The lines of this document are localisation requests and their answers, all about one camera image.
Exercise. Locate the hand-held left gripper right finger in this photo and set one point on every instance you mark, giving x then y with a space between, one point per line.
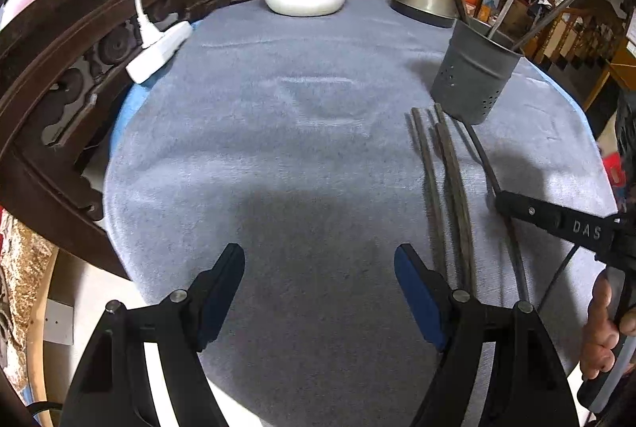
420 298

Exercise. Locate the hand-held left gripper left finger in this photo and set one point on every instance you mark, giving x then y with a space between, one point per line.
216 308

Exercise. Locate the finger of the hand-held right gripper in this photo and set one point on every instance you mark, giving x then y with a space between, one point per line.
526 211

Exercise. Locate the grey perforated metal utensil holder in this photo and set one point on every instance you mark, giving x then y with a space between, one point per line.
472 74

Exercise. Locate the person's right hand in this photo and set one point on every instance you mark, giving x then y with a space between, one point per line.
601 327

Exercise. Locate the red plastic chair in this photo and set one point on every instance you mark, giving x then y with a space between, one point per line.
616 171

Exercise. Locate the grey table cloth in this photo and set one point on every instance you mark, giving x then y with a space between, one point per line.
298 159

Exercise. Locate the wooden staircase railing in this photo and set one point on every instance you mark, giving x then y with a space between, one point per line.
571 34

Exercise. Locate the golden woven sack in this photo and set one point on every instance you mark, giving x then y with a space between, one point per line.
25 268

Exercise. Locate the blue table cover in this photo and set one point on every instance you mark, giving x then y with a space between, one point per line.
124 119

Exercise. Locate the white power strip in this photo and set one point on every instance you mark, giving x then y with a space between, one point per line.
159 49

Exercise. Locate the dark carved wooden sideboard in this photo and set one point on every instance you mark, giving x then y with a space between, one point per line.
59 74

